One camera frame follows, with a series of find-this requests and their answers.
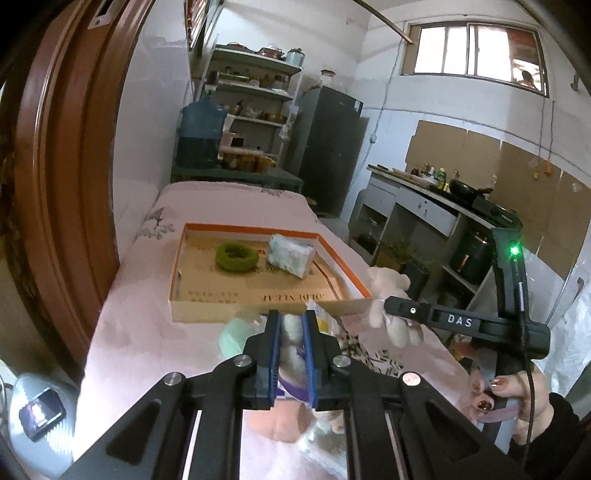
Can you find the green low table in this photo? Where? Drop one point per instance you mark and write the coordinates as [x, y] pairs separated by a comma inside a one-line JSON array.
[[286, 177]]

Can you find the cardboard wall sheet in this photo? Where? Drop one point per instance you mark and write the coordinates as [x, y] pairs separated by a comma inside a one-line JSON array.
[[570, 221], [531, 194], [480, 159], [436, 147]]

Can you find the blue and white tissue pack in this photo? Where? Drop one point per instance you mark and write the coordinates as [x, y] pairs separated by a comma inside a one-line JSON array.
[[291, 256]]

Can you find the black wok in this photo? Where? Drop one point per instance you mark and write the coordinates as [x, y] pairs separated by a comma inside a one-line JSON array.
[[464, 191]]

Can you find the person's right forearm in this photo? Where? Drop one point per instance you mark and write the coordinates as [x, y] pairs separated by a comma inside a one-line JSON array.
[[554, 438]]

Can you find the white plush bear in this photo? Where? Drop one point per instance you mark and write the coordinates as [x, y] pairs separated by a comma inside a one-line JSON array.
[[385, 281]]

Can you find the light green sponge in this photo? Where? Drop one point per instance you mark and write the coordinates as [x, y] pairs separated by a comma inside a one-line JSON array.
[[235, 339]]

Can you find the pink foam pad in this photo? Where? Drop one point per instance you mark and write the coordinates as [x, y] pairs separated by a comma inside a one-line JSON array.
[[277, 422]]

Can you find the teal lidded pot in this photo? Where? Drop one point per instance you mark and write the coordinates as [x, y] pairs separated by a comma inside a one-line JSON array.
[[295, 57]]

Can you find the white shelf unit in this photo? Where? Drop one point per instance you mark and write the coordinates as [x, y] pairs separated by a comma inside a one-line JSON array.
[[258, 92]]

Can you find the dark sauce bottle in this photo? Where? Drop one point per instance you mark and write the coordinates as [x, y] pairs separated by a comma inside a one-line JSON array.
[[427, 171]]

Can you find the grey kitchen counter cabinet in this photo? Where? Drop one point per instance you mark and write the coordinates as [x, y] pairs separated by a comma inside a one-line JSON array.
[[415, 203]]

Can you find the black gas stove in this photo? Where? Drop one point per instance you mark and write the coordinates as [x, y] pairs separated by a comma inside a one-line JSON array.
[[496, 212]]

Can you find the white plastic sheeting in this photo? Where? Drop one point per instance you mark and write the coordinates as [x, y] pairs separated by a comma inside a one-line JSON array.
[[570, 332]]

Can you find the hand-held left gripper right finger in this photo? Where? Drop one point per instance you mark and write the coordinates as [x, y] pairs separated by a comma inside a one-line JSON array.
[[309, 360]]

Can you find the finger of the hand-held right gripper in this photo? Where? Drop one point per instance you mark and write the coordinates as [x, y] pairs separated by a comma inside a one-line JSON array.
[[434, 316]]

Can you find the dark green pot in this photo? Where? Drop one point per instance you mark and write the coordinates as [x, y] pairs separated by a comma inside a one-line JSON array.
[[471, 258]]

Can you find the orange-rimmed cardboard box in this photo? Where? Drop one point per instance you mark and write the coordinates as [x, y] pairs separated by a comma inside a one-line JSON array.
[[258, 288]]

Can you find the white round device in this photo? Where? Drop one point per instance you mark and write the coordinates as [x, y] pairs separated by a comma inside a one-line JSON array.
[[55, 457]]

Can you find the green bottle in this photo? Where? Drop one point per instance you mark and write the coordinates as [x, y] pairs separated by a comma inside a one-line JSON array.
[[442, 179]]

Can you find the small screen device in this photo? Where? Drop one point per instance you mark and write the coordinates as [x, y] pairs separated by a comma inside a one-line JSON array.
[[41, 413]]

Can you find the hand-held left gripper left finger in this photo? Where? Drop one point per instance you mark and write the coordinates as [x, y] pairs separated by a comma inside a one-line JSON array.
[[274, 355]]

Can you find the pink printed blanket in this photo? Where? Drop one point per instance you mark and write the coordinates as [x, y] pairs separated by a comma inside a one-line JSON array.
[[152, 323]]

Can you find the clear plastic packet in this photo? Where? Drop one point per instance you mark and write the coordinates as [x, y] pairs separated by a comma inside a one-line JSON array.
[[323, 450]]

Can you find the blue water jug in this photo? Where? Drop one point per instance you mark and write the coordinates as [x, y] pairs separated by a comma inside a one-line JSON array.
[[201, 134]]

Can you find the yellow and white packet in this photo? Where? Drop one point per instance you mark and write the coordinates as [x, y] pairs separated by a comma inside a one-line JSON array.
[[292, 350]]

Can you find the brown wooden door frame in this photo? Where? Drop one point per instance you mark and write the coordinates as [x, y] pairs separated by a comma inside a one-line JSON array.
[[60, 184]]

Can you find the person's right hand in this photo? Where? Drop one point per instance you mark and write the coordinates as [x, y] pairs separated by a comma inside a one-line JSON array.
[[508, 392]]

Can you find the barred window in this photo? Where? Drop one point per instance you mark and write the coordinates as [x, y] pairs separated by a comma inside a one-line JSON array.
[[475, 50]]

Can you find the potted green plant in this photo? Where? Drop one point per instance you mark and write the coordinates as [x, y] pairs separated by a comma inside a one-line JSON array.
[[411, 265]]

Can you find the dark grey refrigerator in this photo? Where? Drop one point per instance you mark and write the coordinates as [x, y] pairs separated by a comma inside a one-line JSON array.
[[323, 147]]

